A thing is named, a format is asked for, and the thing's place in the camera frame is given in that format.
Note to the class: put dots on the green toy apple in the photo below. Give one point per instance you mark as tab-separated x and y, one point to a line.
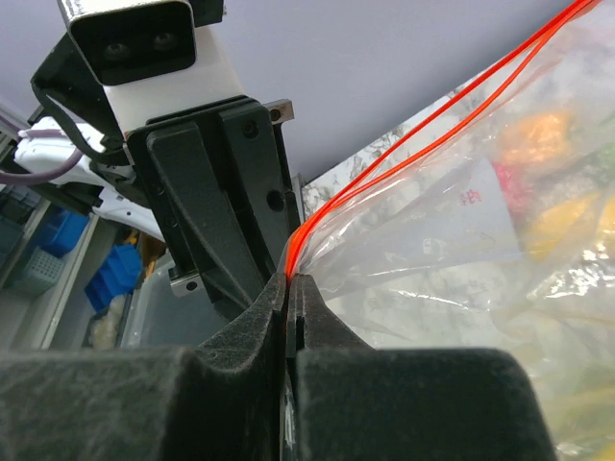
601	164

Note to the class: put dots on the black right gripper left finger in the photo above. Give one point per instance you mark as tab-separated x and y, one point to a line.
222	400

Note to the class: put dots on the red toy apple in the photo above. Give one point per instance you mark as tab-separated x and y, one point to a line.
512	186

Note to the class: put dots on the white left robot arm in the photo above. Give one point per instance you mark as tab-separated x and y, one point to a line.
53	154

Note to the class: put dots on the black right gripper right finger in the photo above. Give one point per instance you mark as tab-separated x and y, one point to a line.
357	403

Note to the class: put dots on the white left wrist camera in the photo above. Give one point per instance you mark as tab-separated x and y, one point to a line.
152	58

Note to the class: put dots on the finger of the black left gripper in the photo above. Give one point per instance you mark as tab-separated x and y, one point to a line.
256	146
209	226

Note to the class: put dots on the blue storage bins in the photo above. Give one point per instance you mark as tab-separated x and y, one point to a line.
79	267

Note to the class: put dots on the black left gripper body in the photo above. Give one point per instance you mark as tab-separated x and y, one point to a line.
216	177

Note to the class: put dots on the orange toy bell pepper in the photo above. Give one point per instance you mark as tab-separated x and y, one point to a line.
536	138

